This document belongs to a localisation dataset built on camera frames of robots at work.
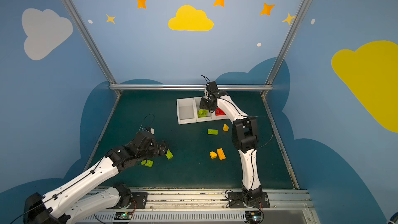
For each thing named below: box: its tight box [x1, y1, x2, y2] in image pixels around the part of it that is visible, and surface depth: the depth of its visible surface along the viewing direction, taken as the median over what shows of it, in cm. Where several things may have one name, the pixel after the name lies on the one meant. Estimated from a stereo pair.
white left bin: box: [176, 97, 197, 125], surface depth 109 cm
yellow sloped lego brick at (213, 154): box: [209, 150, 218, 160], surface depth 90 cm
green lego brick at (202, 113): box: [197, 108, 209, 118], surface depth 107 cm
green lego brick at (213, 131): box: [207, 129, 219, 135], surface depth 101 cm
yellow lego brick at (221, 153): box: [216, 147, 226, 161], surface depth 92 cm
